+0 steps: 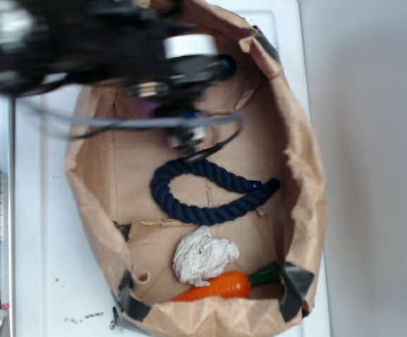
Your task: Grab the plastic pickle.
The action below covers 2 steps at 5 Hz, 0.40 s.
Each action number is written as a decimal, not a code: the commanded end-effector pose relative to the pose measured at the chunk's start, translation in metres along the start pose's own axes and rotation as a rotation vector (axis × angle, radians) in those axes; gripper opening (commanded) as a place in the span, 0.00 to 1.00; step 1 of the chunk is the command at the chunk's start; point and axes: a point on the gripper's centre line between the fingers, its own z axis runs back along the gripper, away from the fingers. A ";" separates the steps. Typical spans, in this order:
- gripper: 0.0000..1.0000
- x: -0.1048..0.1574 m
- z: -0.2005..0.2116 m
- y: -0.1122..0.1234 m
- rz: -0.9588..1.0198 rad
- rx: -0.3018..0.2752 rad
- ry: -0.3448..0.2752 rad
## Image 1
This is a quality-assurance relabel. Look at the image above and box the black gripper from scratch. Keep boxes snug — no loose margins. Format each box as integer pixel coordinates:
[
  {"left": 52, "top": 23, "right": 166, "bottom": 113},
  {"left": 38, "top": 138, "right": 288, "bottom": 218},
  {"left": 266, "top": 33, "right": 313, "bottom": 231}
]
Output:
[{"left": 125, "top": 33, "right": 235, "bottom": 166}]

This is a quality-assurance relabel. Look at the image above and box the dark green plastic pickle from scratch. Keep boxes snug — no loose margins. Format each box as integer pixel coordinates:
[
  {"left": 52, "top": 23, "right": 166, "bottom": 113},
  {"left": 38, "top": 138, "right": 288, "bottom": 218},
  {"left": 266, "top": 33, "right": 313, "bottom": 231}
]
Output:
[{"left": 209, "top": 54, "right": 237, "bottom": 81}]

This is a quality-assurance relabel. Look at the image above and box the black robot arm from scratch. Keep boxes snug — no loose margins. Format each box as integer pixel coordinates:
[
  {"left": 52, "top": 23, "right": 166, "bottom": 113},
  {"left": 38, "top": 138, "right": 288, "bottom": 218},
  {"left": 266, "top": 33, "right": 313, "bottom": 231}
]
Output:
[{"left": 0, "top": 1, "right": 236, "bottom": 164}]

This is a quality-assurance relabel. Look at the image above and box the brown paper bag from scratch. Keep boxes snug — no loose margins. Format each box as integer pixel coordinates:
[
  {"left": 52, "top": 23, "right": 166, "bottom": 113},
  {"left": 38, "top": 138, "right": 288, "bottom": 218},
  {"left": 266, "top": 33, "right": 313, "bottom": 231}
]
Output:
[{"left": 65, "top": 1, "right": 327, "bottom": 336}]

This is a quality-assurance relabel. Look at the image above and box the crumpled white paper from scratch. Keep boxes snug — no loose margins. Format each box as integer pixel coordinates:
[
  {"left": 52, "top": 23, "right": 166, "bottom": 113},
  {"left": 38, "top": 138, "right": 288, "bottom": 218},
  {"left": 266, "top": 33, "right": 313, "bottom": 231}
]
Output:
[{"left": 172, "top": 226, "right": 240, "bottom": 287}]

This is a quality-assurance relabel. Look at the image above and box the orange plastic carrot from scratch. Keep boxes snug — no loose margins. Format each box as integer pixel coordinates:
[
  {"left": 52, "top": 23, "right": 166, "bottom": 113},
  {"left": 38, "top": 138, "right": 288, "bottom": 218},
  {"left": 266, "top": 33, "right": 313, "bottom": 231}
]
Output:
[{"left": 172, "top": 262, "right": 281, "bottom": 302}]

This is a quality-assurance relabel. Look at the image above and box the grey braided cable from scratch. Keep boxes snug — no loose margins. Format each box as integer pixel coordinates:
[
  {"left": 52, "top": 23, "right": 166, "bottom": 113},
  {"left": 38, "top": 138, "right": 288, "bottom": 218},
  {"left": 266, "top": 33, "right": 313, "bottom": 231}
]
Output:
[{"left": 16, "top": 101, "right": 246, "bottom": 159}]

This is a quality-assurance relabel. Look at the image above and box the navy blue rope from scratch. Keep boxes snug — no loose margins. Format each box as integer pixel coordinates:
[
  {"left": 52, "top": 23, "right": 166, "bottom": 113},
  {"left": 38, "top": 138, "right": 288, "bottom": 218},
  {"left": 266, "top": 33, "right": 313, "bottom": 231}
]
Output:
[{"left": 150, "top": 157, "right": 281, "bottom": 226}]

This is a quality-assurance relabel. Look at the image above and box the aluminium frame rail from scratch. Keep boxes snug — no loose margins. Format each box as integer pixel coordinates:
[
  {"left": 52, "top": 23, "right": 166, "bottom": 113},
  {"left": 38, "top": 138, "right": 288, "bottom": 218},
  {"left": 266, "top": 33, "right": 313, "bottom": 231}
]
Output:
[{"left": 0, "top": 95, "right": 15, "bottom": 336}]

